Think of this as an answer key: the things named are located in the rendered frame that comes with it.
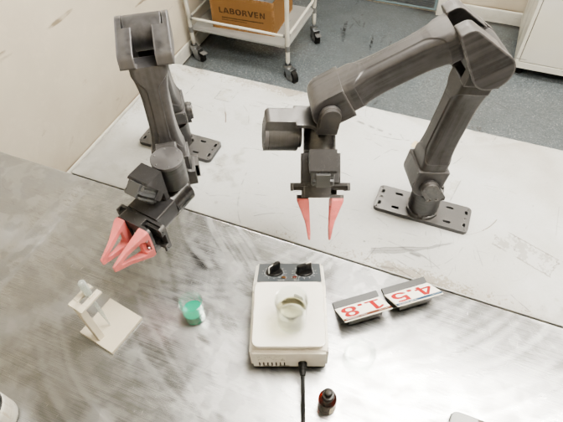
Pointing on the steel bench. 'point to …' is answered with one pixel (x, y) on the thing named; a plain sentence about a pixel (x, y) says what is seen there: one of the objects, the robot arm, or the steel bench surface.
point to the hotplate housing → (294, 356)
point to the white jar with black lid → (7, 409)
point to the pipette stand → (116, 315)
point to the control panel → (289, 274)
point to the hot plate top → (266, 310)
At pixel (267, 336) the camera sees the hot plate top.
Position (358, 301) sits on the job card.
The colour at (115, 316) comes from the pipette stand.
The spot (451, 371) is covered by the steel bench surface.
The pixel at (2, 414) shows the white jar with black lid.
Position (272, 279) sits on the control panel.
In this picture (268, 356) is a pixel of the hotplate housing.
